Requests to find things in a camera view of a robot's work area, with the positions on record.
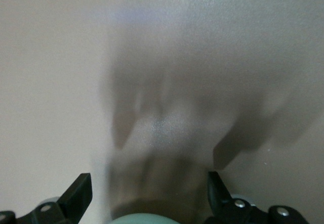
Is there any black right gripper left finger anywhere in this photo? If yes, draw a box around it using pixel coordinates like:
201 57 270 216
0 172 93 224

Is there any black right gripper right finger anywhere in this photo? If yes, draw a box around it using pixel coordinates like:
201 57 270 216
204 170 310 224

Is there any pale green bowl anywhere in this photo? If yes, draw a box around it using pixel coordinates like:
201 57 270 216
110 212 179 224

